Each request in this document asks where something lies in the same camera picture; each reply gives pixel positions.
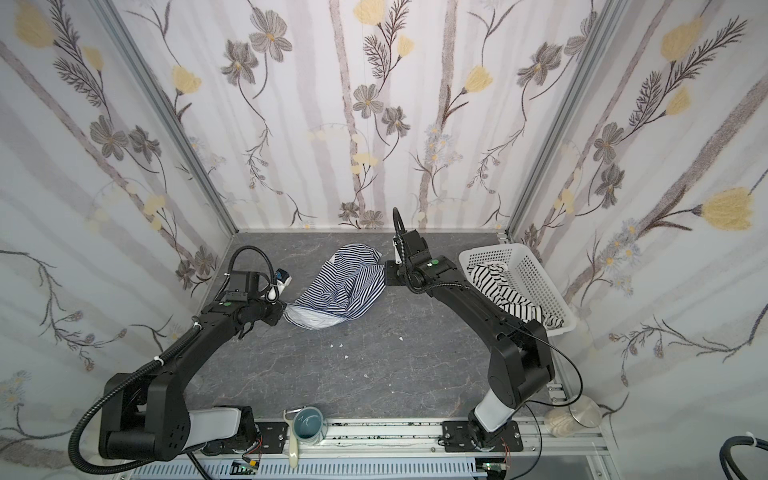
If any blue white striped tank top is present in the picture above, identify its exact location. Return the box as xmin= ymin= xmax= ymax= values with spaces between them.
xmin=284 ymin=243 xmax=386 ymax=331

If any black white striped tank top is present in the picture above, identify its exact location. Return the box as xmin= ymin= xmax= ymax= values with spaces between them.
xmin=469 ymin=261 xmax=564 ymax=330

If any white plastic laundry basket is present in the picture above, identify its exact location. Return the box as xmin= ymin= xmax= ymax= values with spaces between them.
xmin=459 ymin=244 xmax=578 ymax=336

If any cream vegetable peeler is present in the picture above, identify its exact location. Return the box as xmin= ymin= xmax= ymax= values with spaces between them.
xmin=282 ymin=407 xmax=303 ymax=469

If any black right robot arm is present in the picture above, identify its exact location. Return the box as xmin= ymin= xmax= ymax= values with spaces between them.
xmin=386 ymin=227 xmax=555 ymax=435

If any teal mug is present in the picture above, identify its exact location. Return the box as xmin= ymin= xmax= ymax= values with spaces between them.
xmin=292 ymin=406 xmax=328 ymax=445

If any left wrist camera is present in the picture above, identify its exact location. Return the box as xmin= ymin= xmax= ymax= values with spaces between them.
xmin=265 ymin=268 xmax=292 ymax=302

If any clear jar with metal lid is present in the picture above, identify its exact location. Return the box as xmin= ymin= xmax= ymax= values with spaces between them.
xmin=544 ymin=396 xmax=602 ymax=438

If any aluminium frame rail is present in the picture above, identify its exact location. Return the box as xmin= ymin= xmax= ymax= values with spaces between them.
xmin=113 ymin=416 xmax=613 ymax=463

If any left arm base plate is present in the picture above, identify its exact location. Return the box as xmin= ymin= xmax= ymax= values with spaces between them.
xmin=201 ymin=421 xmax=288 ymax=456

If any black hose at corner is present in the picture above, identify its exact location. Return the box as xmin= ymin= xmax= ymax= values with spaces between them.
xmin=718 ymin=434 xmax=768 ymax=480

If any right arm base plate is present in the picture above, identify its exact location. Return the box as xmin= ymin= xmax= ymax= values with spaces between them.
xmin=438 ymin=420 xmax=524 ymax=453

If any white vented cable duct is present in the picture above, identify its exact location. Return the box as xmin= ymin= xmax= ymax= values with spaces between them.
xmin=128 ymin=458 xmax=487 ymax=480

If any black corrugated cable conduit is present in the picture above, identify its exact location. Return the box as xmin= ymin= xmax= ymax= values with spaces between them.
xmin=67 ymin=323 xmax=202 ymax=480

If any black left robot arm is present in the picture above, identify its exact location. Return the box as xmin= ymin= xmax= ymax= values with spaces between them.
xmin=98 ymin=269 xmax=291 ymax=461

